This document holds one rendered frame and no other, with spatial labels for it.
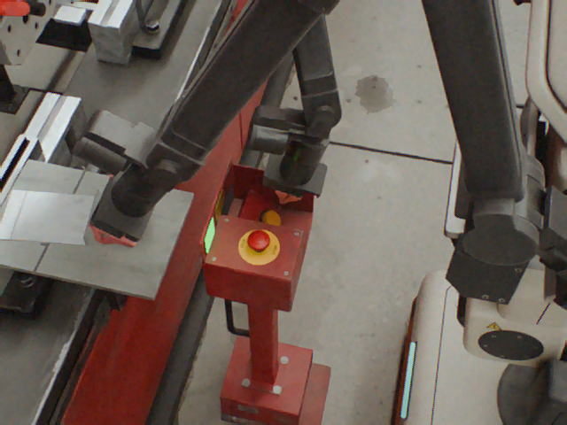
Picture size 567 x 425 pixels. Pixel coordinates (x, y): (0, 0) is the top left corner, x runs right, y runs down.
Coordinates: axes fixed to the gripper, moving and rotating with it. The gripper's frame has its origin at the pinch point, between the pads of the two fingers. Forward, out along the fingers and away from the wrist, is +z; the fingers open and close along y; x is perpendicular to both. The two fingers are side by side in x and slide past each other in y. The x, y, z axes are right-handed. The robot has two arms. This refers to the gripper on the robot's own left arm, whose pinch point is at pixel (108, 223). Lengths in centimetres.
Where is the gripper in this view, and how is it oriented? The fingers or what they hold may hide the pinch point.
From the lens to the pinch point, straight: 112.7
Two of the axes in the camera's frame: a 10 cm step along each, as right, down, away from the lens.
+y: -2.3, 7.9, -5.6
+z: -5.0, 4.0, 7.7
